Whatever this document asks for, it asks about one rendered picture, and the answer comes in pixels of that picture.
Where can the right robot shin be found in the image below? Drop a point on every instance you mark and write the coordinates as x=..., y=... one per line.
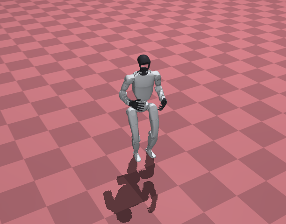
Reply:
x=135, y=146

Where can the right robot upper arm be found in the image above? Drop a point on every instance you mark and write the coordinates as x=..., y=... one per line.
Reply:
x=127, y=81

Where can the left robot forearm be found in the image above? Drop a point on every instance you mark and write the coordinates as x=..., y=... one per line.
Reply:
x=161, y=95

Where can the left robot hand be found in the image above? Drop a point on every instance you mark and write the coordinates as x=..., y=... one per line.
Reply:
x=163, y=102

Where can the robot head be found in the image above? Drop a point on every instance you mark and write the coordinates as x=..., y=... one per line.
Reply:
x=143, y=60

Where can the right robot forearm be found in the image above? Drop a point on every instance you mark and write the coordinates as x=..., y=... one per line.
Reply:
x=124, y=98

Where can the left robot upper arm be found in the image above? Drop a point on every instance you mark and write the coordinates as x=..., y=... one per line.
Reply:
x=157, y=81

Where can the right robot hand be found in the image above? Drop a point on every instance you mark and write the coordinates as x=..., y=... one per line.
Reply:
x=135, y=105

